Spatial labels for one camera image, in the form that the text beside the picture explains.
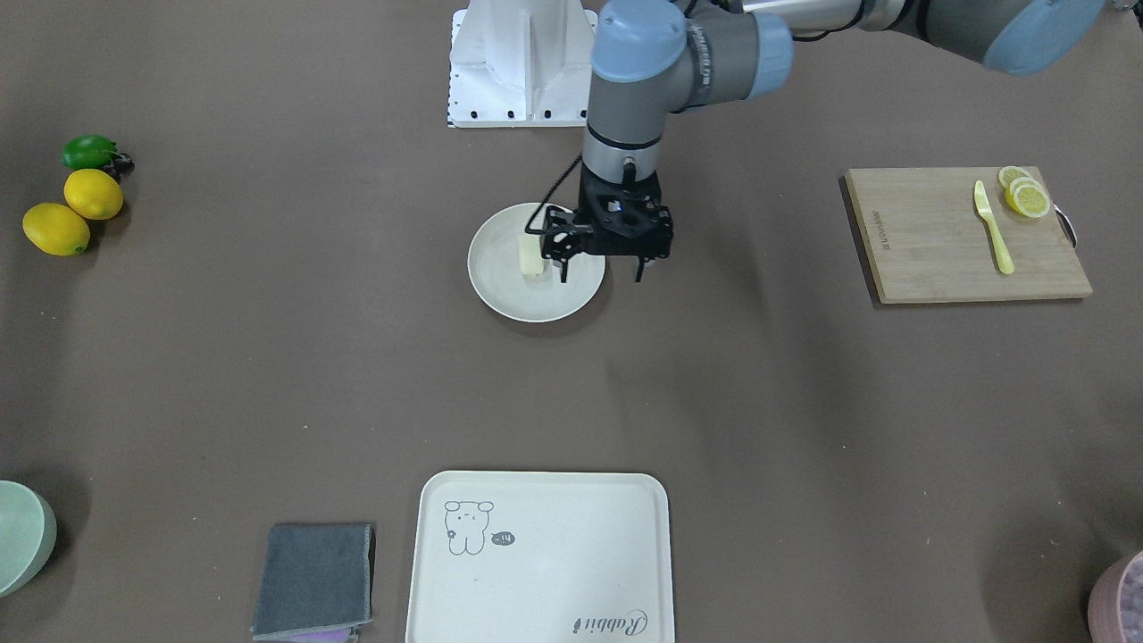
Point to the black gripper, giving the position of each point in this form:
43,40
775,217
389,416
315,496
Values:
560,241

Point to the white steamed bun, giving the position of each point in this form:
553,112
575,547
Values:
531,262

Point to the cream round plate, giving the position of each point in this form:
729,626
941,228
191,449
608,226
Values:
495,273

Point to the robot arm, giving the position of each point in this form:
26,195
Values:
655,58

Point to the cream rabbit tray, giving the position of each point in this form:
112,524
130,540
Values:
542,557

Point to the bamboo cutting board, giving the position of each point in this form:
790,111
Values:
925,244

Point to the yellow plastic knife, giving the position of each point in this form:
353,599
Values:
1003,259

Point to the lemon slice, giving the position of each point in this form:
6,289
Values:
1010,173
1029,198

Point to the grey folded cloth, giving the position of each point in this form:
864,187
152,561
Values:
316,583

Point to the dark cherries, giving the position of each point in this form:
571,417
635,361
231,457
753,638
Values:
118,166

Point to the yellow lemon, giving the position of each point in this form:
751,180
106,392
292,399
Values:
56,229
93,194

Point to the green lime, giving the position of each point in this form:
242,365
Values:
89,152

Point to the pink bowl of ice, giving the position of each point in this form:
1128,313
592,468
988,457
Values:
1115,602

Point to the mint green bowl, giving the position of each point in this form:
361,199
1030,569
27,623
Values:
28,534

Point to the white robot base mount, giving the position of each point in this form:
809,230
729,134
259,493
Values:
520,64

